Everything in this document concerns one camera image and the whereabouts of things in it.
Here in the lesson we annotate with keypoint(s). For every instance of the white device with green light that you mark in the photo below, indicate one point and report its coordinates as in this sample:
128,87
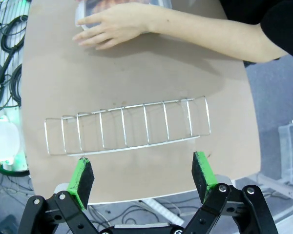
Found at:
5,141

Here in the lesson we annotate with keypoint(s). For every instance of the person in black shirt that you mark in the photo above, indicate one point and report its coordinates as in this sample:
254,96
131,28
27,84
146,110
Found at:
283,19

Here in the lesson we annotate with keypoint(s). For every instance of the person's left hand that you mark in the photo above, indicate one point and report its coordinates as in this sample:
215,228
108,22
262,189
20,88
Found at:
119,24

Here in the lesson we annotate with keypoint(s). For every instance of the clear plastic food container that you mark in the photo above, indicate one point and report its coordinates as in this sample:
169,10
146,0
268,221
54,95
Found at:
79,14

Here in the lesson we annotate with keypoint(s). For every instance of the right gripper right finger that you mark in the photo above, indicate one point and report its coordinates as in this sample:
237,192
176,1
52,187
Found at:
205,180

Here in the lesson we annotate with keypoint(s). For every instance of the aluminium frame bar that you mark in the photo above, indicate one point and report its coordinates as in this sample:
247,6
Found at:
278,186

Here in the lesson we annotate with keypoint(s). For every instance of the clear plastic storage box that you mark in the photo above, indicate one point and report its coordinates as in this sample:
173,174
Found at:
290,153

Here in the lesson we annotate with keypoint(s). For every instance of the clear plastic clip lid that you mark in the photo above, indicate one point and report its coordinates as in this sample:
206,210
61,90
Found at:
164,3

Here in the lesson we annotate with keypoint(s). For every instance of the person's left forearm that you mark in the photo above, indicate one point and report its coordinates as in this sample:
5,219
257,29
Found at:
210,34

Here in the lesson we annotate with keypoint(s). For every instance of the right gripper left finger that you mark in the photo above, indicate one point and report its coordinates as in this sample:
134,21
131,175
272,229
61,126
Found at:
80,185

